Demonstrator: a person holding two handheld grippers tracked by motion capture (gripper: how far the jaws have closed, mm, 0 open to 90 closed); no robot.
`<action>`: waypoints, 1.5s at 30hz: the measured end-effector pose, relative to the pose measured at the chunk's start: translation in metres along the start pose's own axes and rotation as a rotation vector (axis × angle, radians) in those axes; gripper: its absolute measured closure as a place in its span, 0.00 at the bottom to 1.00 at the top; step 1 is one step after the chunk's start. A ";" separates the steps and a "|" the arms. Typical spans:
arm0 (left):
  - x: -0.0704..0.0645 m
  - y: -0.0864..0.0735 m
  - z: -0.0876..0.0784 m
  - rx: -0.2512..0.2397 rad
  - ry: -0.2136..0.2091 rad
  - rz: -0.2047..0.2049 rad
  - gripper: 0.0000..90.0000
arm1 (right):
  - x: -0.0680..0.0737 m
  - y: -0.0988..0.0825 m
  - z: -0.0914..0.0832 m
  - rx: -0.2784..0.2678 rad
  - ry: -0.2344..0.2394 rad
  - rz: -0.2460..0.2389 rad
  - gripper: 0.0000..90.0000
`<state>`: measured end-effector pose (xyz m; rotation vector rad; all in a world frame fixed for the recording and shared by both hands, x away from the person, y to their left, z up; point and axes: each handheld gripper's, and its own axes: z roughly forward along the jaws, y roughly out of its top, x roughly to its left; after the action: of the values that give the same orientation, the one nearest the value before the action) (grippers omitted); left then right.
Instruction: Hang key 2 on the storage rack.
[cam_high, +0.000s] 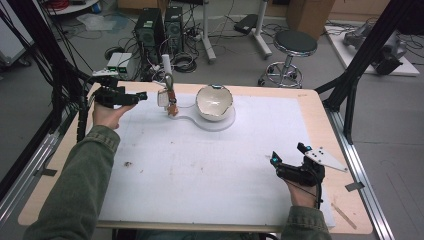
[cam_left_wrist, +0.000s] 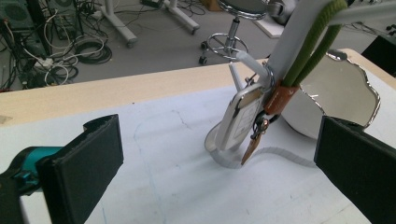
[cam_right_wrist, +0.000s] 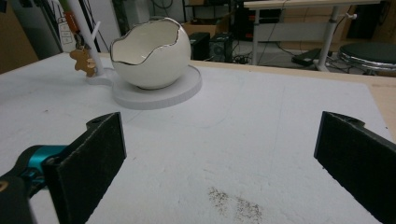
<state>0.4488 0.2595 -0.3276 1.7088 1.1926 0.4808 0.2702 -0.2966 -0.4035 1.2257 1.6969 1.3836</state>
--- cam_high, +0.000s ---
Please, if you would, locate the flat black device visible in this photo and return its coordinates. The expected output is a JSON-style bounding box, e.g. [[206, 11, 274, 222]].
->
[[232, 13, 260, 36]]

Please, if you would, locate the grey machine on platform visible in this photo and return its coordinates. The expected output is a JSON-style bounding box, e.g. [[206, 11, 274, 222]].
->
[[342, 18, 408, 76]]

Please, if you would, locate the slim black computer tower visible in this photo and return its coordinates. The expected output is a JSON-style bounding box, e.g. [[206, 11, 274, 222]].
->
[[163, 5, 185, 55]]

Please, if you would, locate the grey tape piece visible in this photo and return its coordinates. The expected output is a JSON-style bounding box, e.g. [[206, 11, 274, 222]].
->
[[39, 167, 59, 178], [344, 181, 366, 193]]

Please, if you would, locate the aluminium rail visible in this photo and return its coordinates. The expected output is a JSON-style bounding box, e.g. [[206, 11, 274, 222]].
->
[[0, 109, 78, 231], [324, 107, 397, 240]]

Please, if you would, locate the black round stool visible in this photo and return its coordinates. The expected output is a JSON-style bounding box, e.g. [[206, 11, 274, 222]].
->
[[257, 29, 319, 90]]

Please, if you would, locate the white power supply box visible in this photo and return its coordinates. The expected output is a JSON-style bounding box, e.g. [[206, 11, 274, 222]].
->
[[106, 52, 124, 74], [117, 52, 137, 81]]

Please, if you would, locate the thin wooden stick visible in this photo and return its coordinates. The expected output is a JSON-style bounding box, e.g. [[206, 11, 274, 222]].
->
[[330, 202, 358, 231]]

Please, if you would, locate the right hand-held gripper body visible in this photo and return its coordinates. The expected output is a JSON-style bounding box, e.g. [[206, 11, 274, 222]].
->
[[275, 146, 349, 188]]

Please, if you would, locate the white stand leg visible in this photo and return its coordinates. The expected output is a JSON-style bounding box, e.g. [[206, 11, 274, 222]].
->
[[251, 0, 273, 60], [199, 0, 218, 65]]

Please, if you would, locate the clear plastic sheet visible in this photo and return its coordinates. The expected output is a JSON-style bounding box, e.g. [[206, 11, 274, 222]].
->
[[76, 12, 130, 34]]

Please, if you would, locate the black metal frame post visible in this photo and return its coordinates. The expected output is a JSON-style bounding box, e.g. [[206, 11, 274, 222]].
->
[[314, 0, 424, 145], [0, 0, 98, 203]]

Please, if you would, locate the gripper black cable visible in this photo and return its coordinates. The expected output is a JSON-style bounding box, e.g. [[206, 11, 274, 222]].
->
[[75, 77, 98, 144], [283, 178, 326, 211]]

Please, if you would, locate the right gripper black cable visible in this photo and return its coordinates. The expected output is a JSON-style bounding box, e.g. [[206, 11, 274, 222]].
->
[[283, 178, 326, 211]]

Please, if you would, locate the white eggshell-shaped bowl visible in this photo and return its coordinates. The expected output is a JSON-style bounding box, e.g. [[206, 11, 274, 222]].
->
[[195, 83, 235, 122]]

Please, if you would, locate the white key stand with pole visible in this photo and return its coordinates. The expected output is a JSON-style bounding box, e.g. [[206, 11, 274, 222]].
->
[[155, 53, 237, 133]]

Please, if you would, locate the white platform board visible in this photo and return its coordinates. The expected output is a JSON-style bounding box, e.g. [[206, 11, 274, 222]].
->
[[324, 24, 421, 77]]

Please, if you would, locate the person's left hand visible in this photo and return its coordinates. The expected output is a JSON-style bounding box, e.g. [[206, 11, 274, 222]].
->
[[91, 101, 138, 131]]

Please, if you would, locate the person's right hand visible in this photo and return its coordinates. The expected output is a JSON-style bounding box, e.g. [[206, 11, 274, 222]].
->
[[282, 177, 320, 210]]

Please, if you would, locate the large black computer tower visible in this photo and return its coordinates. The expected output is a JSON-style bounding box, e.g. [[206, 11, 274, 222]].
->
[[133, 7, 166, 65]]

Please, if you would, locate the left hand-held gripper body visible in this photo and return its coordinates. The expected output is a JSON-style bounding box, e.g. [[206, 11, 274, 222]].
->
[[91, 68, 136, 110]]

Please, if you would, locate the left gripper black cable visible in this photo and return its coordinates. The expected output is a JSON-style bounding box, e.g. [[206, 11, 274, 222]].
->
[[75, 77, 98, 144]]

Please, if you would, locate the white table mat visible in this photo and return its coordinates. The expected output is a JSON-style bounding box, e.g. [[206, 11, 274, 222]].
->
[[97, 90, 336, 228]]

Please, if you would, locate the cardboard box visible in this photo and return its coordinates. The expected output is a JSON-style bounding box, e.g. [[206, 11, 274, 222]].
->
[[285, 0, 336, 41]]

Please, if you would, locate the gingerbread keychain with olive loop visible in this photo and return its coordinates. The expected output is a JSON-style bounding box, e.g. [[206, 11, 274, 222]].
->
[[164, 73, 181, 117]]

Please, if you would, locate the coiled black cable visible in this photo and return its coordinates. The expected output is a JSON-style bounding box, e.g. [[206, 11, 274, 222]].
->
[[170, 52, 199, 74]]

